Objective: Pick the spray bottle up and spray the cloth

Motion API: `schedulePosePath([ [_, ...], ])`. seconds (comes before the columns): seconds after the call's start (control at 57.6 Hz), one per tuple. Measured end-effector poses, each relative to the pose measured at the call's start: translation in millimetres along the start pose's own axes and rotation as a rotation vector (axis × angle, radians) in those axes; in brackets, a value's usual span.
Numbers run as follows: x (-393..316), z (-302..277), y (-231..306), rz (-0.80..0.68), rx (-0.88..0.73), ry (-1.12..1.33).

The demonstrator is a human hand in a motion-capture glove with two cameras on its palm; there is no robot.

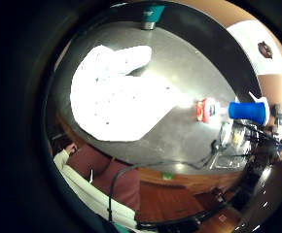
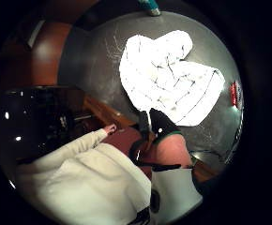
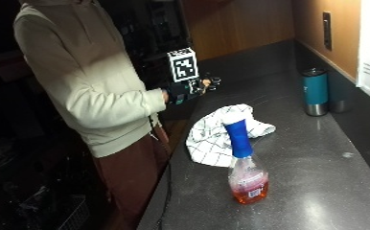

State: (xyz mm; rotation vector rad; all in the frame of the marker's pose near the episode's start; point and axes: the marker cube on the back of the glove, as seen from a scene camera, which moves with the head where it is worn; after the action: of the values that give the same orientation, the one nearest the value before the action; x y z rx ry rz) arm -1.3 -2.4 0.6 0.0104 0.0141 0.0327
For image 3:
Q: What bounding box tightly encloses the the person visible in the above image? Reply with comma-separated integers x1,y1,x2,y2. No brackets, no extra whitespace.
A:
13,0,171,230

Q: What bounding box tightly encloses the black wall outlet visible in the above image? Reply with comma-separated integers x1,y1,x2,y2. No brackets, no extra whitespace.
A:
322,11,332,52

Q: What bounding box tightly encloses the blue-topped spray bottle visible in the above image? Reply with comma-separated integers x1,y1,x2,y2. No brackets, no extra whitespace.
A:
222,119,270,205

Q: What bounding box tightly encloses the teal steel tumbler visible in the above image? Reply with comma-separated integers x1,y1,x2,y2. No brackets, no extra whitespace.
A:
300,67,330,117

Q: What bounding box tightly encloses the white checked cloth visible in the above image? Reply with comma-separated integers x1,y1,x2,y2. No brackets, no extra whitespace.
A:
184,103,276,169

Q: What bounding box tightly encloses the white marker cube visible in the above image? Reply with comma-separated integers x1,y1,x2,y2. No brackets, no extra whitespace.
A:
166,47,200,83

